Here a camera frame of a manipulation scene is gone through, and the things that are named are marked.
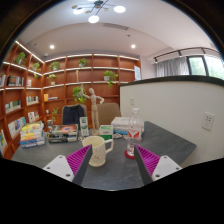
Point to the recessed ceiling spotlight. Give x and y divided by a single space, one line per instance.
133 46
51 46

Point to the brown wooden shelf unit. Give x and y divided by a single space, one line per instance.
63 83

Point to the tan upholstered chair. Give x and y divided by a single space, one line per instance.
109 113

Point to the branched ceiling lamp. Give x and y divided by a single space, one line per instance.
95 13

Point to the stack of colourful books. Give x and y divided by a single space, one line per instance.
31 135

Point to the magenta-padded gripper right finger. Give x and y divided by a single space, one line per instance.
166 166

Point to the dark navy chair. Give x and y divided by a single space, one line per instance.
72 115

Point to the grey window curtain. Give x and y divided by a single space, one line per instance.
171 66

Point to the window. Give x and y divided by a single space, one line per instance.
208 66

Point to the small green white box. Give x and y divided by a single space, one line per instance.
106 132

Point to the wooden artist mannequin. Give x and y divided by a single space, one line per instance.
94 106

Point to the white wall socket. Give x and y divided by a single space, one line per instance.
208 120
132 101

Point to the flat white box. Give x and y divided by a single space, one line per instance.
120 125

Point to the black ceiling track rail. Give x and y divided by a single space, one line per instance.
180 51

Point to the cream printed mug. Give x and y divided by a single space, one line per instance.
96 151

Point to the clear plastic water bottle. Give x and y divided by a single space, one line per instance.
134 133

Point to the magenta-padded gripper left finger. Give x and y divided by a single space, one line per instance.
58 168

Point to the flat round red coaster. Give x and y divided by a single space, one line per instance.
129 155

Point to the ceiling air vent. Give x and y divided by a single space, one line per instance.
115 26

